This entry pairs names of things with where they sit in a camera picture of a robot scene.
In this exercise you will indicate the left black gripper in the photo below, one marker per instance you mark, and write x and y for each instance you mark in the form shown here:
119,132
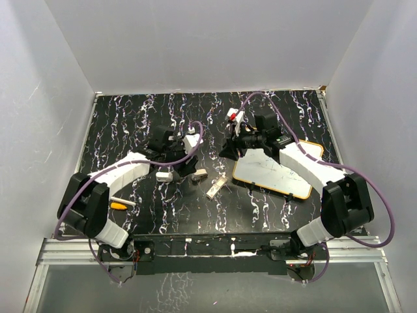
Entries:
187,168

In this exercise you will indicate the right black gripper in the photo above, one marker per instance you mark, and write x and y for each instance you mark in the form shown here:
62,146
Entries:
229,150

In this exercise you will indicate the beige stapler top cover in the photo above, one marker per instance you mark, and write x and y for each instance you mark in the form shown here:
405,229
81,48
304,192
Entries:
164,177

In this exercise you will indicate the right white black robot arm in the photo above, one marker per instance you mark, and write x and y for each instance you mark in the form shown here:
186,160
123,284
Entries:
345,199

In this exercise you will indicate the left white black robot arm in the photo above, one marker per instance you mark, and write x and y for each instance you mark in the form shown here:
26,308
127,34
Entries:
84,206

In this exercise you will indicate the orange framed whiteboard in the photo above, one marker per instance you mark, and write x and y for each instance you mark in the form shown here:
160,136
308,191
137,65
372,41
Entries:
257,169

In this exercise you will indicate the white marker pen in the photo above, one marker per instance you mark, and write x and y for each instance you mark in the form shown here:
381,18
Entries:
119,200

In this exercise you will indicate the yellow marker cap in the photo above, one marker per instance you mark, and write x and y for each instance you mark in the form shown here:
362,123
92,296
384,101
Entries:
118,206

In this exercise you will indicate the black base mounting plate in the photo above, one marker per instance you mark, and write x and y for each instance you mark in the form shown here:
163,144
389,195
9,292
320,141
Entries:
270,253

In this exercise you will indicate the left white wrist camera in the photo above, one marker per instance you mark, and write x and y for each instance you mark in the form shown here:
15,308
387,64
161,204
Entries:
191,140

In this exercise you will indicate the aluminium frame rail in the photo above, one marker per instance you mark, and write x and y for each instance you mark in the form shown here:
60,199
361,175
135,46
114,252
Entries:
77,252

